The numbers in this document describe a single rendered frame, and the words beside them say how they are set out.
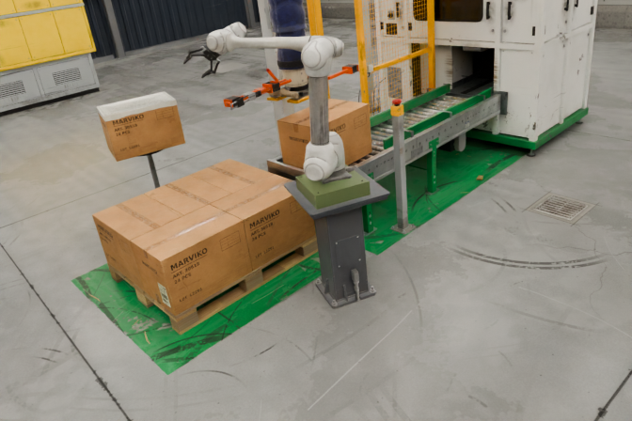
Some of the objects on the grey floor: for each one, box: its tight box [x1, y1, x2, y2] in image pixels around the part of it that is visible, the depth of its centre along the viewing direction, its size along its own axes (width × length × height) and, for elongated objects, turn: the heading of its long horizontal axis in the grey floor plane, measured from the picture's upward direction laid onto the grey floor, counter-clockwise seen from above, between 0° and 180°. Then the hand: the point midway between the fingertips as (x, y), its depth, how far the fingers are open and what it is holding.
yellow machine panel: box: [0, 0, 100, 117], centre depth 922 cm, size 222×91×248 cm, turn 145°
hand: (194, 69), depth 314 cm, fingers open, 13 cm apart
